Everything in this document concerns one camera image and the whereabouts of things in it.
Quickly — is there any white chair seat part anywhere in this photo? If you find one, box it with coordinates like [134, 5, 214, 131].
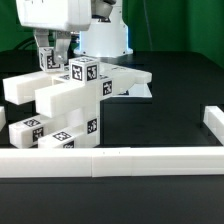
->
[63, 101, 101, 148]

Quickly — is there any grey cable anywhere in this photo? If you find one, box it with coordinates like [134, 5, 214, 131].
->
[141, 0, 158, 52]

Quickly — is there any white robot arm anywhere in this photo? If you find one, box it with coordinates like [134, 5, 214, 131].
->
[16, 0, 116, 64]

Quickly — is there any white chair back frame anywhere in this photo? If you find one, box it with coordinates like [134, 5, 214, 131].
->
[3, 62, 152, 118]

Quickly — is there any white fence wall left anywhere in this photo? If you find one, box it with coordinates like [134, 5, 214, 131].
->
[0, 106, 6, 131]

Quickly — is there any white fence wall right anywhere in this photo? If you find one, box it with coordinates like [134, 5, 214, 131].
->
[203, 106, 224, 146]

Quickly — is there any small white part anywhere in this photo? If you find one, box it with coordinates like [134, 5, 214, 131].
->
[9, 115, 66, 148]

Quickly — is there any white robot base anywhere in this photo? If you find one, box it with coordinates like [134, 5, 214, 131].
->
[74, 0, 133, 58]

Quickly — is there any white marker base plate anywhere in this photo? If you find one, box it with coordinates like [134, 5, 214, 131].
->
[119, 84, 152, 98]

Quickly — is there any white fence wall front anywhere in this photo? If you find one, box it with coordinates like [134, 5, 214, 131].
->
[0, 147, 224, 178]

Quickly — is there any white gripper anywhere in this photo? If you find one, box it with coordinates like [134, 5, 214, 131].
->
[16, 0, 92, 64]

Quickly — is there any black cable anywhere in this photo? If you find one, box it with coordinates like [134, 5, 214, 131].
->
[13, 34, 38, 51]

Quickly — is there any white fence wall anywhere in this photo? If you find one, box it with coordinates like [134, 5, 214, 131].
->
[0, 147, 224, 178]
[203, 106, 224, 146]
[0, 106, 6, 131]

